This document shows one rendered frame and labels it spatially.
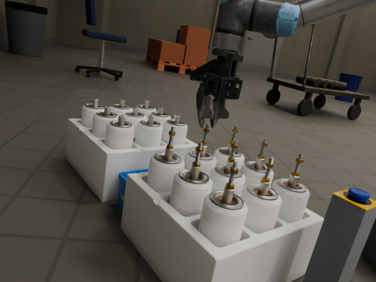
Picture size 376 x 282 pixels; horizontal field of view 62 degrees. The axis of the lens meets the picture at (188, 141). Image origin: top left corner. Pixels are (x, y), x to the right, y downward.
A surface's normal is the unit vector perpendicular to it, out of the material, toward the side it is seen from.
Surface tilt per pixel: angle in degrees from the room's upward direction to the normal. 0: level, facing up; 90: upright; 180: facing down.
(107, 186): 90
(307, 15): 110
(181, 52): 90
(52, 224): 0
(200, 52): 90
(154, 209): 90
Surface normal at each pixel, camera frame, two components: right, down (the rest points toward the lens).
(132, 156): 0.60, 0.34
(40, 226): 0.17, -0.94
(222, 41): -0.44, 0.19
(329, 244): -0.79, 0.05
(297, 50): 0.12, 0.32
